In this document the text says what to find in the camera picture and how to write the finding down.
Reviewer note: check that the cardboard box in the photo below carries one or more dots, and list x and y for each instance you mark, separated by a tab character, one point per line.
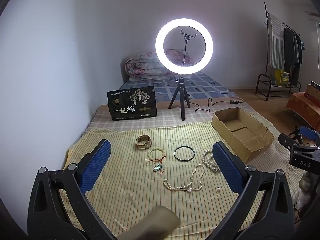
232	127

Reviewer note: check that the rolled floral quilt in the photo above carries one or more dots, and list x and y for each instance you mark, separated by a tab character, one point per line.
145	67

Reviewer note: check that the black bangle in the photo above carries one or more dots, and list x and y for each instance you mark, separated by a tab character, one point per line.
174	153

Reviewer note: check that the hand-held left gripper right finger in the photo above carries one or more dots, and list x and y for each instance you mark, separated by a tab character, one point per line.
227	170

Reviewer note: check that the black tripod stand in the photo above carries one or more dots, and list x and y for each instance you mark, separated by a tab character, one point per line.
182	97

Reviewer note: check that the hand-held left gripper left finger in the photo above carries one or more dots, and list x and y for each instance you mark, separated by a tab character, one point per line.
96	165

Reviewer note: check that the yellow striped cloth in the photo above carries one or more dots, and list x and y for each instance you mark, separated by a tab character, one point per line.
125	192

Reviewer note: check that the dark hanging clothes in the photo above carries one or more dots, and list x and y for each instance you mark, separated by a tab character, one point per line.
290	50

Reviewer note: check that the yellow box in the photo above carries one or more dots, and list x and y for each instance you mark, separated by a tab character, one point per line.
283	78

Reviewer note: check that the blue patterned bedsheet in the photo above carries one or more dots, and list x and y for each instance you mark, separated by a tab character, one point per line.
205	87

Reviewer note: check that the black clothes rack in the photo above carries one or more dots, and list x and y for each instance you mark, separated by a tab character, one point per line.
265	74

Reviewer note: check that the phone holder on pole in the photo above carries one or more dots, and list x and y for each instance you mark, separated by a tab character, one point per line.
185	47

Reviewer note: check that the black snack bag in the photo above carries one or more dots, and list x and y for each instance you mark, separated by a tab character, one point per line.
130	105

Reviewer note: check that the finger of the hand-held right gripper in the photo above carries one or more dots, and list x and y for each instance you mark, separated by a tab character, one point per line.
308	132
287	140

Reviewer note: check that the checked blanket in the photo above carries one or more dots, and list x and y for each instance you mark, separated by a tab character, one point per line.
165	116

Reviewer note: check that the brown carton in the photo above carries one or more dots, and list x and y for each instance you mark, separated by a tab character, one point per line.
312	91

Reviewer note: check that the striped towel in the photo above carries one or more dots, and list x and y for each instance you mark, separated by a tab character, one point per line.
276	45

